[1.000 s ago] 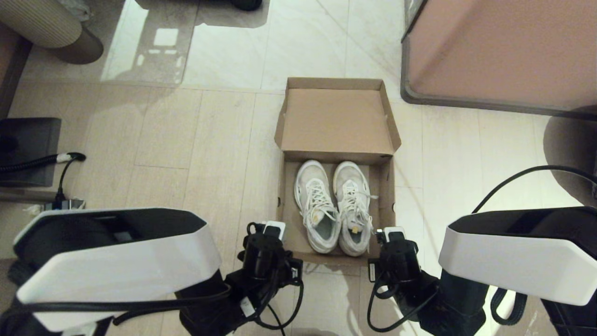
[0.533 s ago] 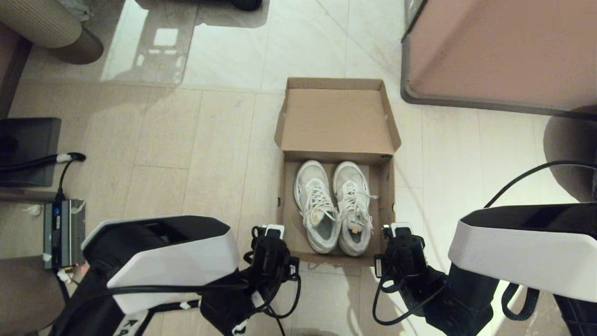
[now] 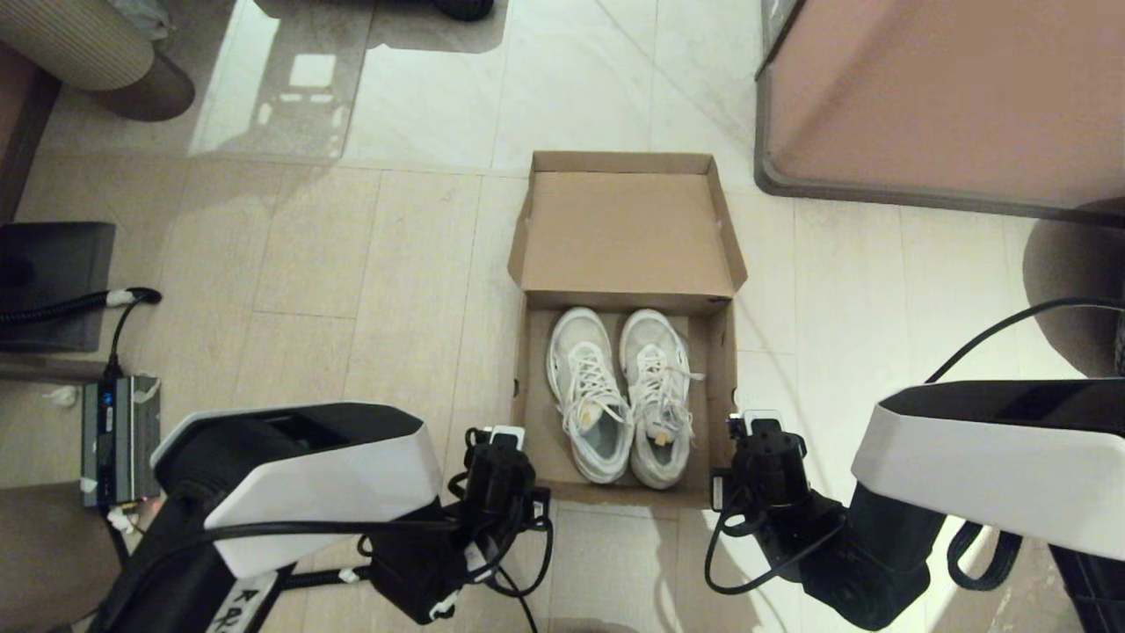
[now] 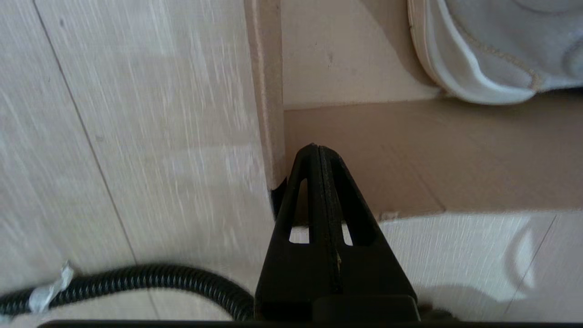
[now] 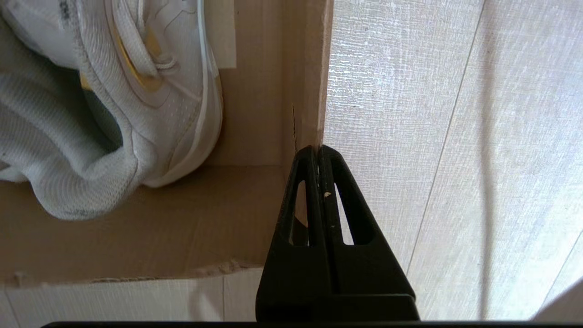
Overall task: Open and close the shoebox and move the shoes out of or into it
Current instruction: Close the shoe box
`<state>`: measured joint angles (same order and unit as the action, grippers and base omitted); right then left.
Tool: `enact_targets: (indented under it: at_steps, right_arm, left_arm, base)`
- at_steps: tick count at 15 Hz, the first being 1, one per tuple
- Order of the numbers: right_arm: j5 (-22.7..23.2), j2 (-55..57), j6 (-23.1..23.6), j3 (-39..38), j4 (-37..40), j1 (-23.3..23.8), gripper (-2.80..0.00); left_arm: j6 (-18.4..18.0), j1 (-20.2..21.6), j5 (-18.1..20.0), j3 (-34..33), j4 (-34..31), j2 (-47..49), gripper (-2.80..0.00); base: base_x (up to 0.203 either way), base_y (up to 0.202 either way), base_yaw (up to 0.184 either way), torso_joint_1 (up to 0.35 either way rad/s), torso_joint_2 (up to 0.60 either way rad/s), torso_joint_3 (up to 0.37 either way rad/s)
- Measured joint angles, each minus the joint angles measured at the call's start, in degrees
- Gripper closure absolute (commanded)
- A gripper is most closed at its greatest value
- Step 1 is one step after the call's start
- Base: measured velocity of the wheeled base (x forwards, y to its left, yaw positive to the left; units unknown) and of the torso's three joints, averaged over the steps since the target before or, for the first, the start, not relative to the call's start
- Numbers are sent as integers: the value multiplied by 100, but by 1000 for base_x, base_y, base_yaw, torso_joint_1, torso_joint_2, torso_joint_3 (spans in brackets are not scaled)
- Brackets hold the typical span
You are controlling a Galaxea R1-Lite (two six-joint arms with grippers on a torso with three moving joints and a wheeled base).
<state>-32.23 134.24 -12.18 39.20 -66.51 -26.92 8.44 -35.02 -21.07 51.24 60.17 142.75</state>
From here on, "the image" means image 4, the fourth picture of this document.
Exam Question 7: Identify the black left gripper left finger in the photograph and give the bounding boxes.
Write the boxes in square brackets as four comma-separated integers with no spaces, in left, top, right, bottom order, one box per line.
[254,144,342,322]

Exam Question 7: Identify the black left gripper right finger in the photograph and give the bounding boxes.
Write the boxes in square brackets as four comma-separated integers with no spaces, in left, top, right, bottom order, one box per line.
[318,146,419,322]

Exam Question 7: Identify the brown cardboard shoe box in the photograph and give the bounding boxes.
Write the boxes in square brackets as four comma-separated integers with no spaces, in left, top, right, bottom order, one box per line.
[244,0,583,221]

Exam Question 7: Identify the white mesh sneaker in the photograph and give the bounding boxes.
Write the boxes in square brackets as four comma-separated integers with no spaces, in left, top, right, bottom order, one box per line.
[407,0,583,106]

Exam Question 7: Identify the black corrugated conduit, two tapes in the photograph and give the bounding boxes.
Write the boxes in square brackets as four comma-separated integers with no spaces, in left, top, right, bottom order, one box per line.
[0,263,256,322]

